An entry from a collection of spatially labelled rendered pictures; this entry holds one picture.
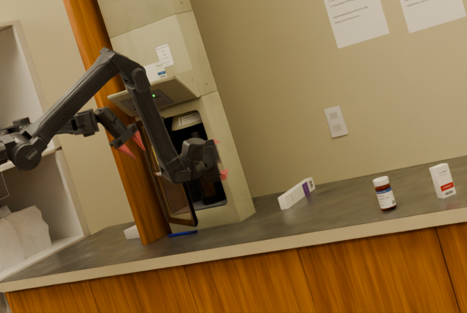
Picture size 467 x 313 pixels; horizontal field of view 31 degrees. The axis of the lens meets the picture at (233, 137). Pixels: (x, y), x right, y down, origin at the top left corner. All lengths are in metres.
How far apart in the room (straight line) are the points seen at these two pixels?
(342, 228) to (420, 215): 0.24
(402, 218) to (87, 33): 1.40
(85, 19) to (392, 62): 1.13
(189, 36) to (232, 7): 0.40
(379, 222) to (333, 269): 0.25
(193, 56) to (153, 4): 0.23
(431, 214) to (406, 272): 0.21
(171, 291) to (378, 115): 0.99
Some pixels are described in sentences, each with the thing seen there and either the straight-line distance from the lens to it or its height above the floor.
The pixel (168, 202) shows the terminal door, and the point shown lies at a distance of 3.05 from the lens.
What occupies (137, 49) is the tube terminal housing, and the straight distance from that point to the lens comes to 3.06.
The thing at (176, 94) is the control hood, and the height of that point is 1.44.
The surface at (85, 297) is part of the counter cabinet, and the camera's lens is 3.18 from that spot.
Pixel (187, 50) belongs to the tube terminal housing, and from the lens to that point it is 2.93.
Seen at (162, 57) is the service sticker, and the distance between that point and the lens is 3.00.
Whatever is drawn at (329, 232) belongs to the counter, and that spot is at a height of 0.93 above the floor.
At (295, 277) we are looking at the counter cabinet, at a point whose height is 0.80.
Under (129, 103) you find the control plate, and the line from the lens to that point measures 3.02.
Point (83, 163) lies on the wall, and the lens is 3.95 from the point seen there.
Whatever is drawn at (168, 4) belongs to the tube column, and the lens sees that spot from 2.95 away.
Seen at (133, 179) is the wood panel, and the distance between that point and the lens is 3.13.
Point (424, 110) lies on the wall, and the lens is 3.05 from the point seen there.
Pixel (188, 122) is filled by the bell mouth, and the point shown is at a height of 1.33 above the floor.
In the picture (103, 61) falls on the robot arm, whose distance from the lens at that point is 2.36.
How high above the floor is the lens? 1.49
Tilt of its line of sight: 5 degrees down
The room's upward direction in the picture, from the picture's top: 17 degrees counter-clockwise
